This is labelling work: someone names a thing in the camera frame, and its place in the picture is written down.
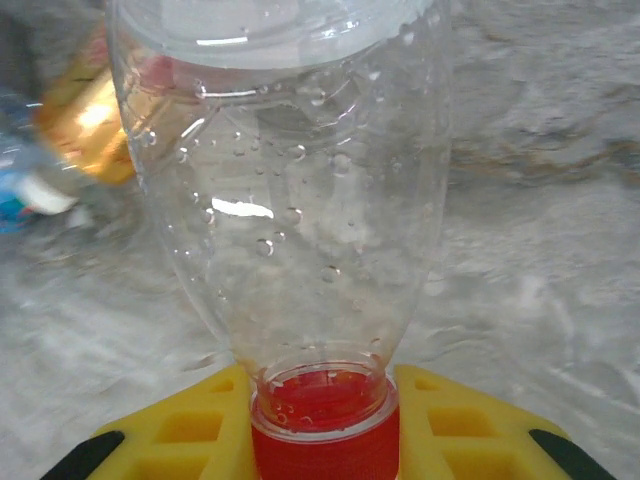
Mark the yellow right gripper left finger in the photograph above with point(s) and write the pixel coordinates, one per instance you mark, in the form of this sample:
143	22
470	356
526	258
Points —
235	450

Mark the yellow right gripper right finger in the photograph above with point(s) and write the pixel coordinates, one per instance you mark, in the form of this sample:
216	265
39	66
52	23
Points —
415	450

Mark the clear bottle red green label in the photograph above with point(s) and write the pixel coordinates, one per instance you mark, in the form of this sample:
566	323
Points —
300	200

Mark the clear bottle blue label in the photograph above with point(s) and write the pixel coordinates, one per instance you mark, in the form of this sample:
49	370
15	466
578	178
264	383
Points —
20	205

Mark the yellow red juice carton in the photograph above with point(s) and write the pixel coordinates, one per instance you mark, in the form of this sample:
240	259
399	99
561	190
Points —
85	130

